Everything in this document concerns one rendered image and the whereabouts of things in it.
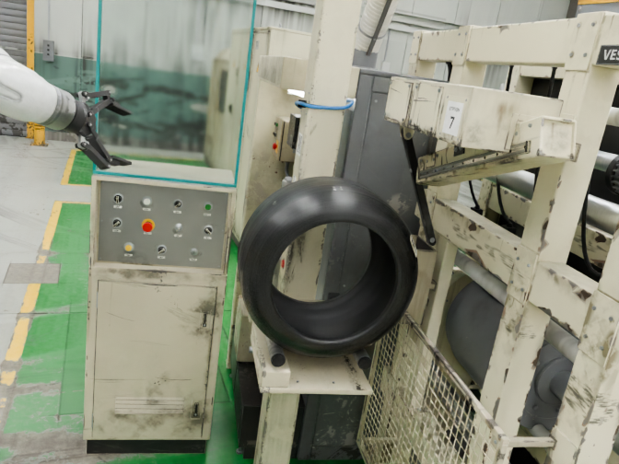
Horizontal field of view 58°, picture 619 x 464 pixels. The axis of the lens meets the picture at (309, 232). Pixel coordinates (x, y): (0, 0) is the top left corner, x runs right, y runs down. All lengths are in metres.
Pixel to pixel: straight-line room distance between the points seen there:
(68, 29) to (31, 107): 9.16
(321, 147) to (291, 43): 3.06
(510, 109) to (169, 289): 1.53
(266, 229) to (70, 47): 9.00
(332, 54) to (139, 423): 1.76
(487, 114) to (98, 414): 2.03
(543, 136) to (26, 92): 1.11
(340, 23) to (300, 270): 0.86
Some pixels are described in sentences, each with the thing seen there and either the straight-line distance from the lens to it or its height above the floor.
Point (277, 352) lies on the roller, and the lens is 1.76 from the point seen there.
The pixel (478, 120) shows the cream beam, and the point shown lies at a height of 1.71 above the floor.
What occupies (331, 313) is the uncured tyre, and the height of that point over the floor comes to 0.95.
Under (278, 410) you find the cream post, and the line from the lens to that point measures 2.31.
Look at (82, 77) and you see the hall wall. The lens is 10.44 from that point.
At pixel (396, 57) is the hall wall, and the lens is 11.83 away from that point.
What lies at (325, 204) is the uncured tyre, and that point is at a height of 1.40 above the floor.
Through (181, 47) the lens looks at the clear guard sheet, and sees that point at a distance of 2.22.
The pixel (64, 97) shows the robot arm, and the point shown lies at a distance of 1.35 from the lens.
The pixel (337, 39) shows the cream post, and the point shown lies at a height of 1.87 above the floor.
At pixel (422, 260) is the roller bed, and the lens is 2.08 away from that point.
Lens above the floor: 1.76
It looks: 16 degrees down
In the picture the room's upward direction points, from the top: 8 degrees clockwise
